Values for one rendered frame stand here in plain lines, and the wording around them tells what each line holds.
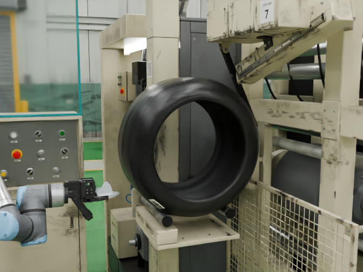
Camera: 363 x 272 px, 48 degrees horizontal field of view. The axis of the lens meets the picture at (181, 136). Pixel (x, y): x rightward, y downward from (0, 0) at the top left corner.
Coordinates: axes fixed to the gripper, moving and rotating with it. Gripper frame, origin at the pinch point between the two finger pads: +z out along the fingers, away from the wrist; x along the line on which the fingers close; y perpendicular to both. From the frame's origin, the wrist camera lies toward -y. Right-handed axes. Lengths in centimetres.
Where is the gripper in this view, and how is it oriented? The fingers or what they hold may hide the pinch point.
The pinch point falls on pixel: (115, 195)
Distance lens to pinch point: 165.4
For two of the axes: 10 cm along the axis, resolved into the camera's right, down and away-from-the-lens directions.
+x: -3.4, -1.3, 9.3
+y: 0.1, -9.9, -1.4
